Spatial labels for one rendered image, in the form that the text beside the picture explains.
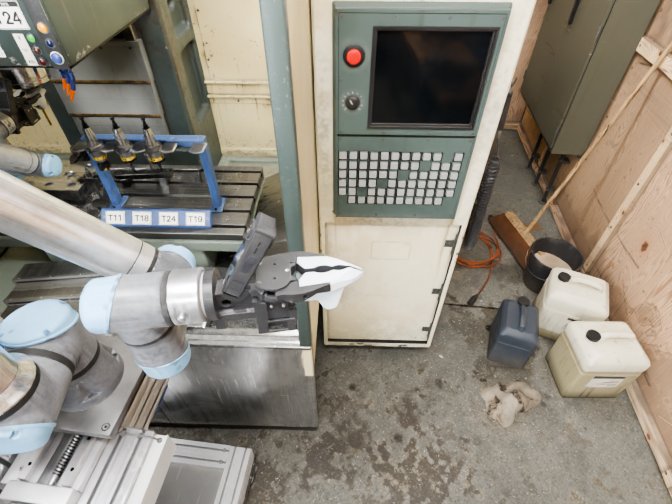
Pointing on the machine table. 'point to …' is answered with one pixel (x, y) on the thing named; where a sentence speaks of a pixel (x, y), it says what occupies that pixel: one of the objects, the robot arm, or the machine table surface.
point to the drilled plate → (65, 181)
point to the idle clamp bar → (143, 175)
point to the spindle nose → (25, 77)
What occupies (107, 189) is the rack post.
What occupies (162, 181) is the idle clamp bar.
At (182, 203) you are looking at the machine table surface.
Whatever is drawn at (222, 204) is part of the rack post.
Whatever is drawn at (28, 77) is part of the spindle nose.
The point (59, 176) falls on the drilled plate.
